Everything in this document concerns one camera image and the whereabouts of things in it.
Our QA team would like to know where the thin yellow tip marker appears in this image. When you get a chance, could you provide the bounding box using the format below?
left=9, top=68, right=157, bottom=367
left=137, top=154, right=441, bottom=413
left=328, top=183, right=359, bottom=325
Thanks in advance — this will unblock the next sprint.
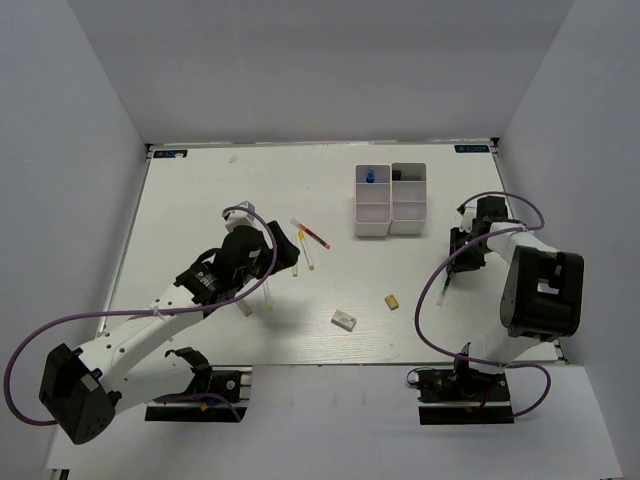
left=291, top=235, right=300, bottom=278

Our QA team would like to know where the orange cap white marker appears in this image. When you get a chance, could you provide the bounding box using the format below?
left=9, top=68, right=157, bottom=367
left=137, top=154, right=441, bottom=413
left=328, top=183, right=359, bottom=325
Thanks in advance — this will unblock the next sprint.
left=298, top=230, right=315, bottom=271

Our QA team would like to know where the red orange pen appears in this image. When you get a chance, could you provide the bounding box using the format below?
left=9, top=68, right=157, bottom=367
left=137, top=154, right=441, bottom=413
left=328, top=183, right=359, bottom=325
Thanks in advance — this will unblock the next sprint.
left=290, top=218, right=331, bottom=250

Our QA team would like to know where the green clear pen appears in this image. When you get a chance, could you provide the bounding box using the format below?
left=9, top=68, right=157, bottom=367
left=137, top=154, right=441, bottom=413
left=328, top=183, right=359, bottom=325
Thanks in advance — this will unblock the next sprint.
left=436, top=272, right=453, bottom=307

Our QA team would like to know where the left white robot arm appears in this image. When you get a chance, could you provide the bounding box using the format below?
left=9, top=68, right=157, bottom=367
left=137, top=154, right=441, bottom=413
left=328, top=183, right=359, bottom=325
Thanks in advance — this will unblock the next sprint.
left=39, top=221, right=300, bottom=445

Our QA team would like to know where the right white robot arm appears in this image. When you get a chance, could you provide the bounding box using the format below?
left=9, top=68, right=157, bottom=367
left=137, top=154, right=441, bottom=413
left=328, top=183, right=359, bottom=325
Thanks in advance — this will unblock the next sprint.
left=446, top=195, right=585, bottom=399

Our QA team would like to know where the grey white eraser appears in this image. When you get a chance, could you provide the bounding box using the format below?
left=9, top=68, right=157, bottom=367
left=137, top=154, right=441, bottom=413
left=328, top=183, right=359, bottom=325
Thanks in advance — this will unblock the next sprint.
left=237, top=300, right=253, bottom=317

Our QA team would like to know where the yellow cap white marker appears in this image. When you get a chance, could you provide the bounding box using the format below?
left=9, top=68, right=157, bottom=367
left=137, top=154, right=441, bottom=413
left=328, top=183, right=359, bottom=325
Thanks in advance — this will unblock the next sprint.
left=262, top=280, right=274, bottom=311

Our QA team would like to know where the right white divided container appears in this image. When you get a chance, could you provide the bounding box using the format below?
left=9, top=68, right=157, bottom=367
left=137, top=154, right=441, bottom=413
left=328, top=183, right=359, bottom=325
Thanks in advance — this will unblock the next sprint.
left=389, top=163, right=427, bottom=236

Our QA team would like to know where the white divided container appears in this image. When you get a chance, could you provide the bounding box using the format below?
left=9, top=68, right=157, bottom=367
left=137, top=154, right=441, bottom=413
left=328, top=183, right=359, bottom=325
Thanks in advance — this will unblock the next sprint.
left=354, top=164, right=391, bottom=238
left=389, top=163, right=427, bottom=236

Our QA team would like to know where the white staples box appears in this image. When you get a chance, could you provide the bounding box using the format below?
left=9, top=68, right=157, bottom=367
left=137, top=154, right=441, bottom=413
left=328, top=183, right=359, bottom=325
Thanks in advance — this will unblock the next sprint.
left=331, top=309, right=357, bottom=332

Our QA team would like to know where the left white divided container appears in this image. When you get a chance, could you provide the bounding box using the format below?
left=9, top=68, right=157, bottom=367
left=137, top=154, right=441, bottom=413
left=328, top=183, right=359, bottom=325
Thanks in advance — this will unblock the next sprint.
left=354, top=164, right=391, bottom=238

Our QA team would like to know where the yellow eraser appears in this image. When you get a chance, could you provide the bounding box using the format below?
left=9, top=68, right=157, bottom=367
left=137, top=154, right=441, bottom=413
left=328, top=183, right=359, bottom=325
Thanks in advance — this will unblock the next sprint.
left=385, top=295, right=399, bottom=310

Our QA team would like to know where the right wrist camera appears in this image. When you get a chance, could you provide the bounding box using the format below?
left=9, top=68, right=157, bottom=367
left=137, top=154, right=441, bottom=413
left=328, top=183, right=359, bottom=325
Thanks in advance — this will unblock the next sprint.
left=457, top=205, right=476, bottom=232

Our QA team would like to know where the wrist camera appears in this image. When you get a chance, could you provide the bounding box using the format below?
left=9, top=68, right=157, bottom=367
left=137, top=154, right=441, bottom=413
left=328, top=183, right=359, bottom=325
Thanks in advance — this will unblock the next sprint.
left=222, top=200, right=255, bottom=233
left=457, top=205, right=476, bottom=232

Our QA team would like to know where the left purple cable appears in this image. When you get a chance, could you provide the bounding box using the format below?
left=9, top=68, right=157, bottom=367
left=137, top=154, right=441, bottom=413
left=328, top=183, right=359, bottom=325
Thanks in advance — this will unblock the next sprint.
left=4, top=204, right=281, bottom=426

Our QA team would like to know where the purple cable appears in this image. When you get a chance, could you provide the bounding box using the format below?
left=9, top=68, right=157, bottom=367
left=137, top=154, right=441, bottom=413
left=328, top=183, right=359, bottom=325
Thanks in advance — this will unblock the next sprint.
left=4, top=204, right=281, bottom=426
left=407, top=192, right=554, bottom=419

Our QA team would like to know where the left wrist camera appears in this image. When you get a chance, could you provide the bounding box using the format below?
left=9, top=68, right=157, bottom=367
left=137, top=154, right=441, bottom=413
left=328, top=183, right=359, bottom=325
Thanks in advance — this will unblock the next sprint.
left=222, top=200, right=255, bottom=233

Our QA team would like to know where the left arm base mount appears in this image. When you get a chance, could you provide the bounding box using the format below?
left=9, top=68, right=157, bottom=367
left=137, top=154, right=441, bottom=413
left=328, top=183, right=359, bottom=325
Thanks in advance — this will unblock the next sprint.
left=144, top=367, right=253, bottom=424

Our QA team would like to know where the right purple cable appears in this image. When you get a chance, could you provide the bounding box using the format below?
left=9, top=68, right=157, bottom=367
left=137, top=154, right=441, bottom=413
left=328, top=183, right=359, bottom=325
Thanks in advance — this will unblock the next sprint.
left=407, top=192, right=554, bottom=419

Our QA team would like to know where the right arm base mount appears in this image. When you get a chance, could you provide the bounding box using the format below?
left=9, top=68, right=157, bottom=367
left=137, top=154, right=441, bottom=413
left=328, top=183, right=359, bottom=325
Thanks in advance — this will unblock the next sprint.
left=406, top=368, right=514, bottom=426

